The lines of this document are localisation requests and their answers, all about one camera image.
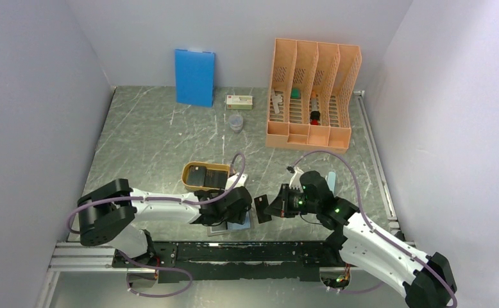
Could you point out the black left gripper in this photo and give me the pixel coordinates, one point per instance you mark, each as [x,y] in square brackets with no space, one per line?
[238,217]

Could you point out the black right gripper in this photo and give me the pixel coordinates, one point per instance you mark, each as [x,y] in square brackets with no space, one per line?
[280,206]

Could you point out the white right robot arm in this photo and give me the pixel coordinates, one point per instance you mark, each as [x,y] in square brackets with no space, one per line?
[423,280]

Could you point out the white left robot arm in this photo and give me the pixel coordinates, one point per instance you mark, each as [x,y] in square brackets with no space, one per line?
[108,215]

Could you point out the stack of black cards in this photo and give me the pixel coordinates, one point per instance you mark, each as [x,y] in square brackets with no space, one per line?
[200,176]

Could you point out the orange oval plastic tray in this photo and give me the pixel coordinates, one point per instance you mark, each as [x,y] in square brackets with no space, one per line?
[208,166]

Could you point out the light blue eraser bar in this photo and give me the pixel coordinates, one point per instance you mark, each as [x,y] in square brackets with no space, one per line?
[331,181]

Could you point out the clear round plastic jar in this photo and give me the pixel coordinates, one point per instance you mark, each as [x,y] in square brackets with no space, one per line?
[236,122]

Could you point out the black red stamp knob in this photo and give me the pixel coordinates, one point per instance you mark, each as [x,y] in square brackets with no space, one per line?
[315,117]

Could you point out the small green white carton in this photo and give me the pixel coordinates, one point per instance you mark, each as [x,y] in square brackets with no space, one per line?
[239,102]

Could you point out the orange grey utility knife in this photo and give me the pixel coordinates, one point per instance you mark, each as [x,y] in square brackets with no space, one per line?
[313,102]

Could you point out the green eraser block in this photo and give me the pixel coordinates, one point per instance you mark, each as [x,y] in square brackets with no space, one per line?
[295,93]

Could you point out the peach desk file organizer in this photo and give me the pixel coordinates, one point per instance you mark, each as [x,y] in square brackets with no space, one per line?
[310,89]

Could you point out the blue upright box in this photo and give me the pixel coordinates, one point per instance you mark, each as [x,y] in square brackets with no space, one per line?
[194,77]

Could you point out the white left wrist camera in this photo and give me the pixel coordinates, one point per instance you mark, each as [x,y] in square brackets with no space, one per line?
[236,180]

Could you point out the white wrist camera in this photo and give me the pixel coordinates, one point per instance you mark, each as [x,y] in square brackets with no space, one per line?
[236,180]
[295,179]

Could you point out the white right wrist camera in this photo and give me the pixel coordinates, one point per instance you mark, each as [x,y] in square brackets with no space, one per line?
[295,179]

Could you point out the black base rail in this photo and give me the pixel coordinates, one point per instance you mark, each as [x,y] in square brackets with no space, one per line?
[303,260]

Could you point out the grey metal bracket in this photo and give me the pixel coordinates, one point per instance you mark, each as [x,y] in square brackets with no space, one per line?
[276,99]

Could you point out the aluminium frame rail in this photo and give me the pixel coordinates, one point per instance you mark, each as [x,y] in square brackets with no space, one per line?
[76,258]

